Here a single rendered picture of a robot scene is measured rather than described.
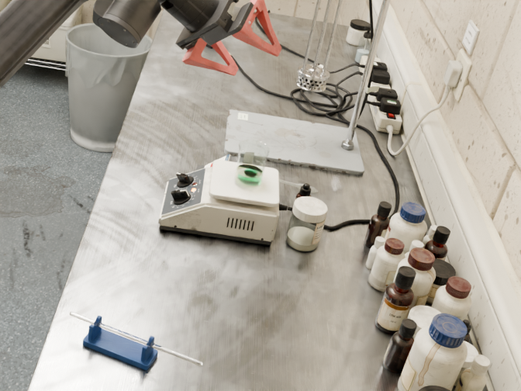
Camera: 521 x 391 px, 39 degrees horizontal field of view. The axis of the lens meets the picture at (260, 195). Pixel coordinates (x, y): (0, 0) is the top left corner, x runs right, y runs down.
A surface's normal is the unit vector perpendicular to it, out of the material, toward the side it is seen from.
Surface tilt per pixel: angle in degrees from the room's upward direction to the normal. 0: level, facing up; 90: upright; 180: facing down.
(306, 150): 0
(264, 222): 90
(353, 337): 0
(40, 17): 48
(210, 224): 90
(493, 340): 90
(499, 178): 90
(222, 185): 0
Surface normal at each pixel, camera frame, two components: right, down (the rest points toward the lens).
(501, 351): -0.99, -0.15
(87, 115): -0.31, 0.52
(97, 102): -0.06, 0.58
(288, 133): 0.18, -0.83
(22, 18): 0.29, -0.14
